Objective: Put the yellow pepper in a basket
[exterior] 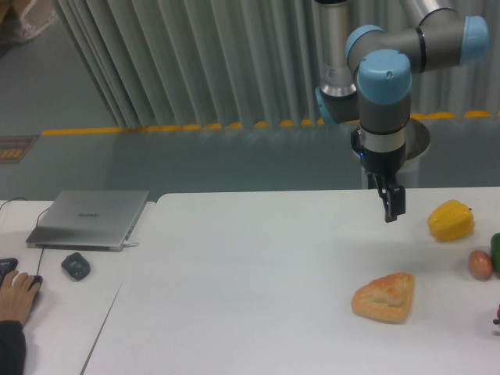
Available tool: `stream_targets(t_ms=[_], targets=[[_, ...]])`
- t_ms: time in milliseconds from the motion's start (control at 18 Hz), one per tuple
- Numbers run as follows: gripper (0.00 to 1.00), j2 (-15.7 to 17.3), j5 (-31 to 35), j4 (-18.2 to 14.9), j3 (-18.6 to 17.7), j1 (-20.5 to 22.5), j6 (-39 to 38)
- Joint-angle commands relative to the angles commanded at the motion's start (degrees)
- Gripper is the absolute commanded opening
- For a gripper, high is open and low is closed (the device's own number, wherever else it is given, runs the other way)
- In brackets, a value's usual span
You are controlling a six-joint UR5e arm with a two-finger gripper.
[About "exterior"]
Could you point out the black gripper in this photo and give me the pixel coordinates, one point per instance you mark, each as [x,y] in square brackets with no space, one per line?
[382,154]

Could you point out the yellow bell pepper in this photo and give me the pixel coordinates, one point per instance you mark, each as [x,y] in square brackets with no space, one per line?
[451,221]

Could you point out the black computer mouse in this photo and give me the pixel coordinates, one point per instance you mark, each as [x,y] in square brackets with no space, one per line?
[36,283]

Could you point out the black sleeved forearm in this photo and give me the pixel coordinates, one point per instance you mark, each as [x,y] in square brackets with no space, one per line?
[13,347]

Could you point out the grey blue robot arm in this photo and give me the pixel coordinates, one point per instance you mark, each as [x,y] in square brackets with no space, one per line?
[368,76]

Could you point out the green pepper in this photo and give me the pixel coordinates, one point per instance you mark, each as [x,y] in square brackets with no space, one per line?
[495,252]

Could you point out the person's hand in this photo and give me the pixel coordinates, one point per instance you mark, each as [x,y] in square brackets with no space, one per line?
[15,297]

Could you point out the triangular puff pastry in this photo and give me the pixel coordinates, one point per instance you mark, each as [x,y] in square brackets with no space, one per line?
[387,299]

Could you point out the brown egg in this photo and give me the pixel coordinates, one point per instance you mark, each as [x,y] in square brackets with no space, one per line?
[480,265]

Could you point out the dark red fruit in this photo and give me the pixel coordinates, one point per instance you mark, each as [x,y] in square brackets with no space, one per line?
[496,321]

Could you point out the grey folded partition screen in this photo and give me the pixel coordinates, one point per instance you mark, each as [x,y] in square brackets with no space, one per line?
[220,64]

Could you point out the white plug in laptop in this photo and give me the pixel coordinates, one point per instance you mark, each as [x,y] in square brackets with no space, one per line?
[130,244]

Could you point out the silver closed laptop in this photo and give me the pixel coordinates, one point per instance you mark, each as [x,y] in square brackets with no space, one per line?
[95,220]

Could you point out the black round controller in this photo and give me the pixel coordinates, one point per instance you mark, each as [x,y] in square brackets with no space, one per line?
[76,266]

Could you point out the white side table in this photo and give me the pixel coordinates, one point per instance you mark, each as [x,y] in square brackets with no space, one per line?
[68,315]

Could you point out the black keyboard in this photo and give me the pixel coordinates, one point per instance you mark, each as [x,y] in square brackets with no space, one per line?
[7,265]

